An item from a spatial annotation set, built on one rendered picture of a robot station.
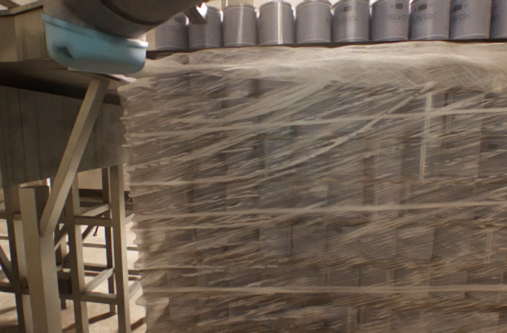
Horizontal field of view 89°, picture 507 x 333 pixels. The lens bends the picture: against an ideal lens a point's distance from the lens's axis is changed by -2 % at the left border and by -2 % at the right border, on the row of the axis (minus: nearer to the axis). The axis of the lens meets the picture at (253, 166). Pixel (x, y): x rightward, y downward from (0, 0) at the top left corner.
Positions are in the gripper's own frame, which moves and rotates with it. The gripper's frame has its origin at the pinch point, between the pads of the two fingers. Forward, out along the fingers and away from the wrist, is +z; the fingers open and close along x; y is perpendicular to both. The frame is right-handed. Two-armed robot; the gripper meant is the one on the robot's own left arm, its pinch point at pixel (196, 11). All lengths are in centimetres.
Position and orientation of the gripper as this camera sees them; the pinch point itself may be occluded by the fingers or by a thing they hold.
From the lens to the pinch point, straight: 54.2
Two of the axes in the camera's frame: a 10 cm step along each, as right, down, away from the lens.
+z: 1.2, -1.2, 9.9
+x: 9.9, 0.0, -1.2
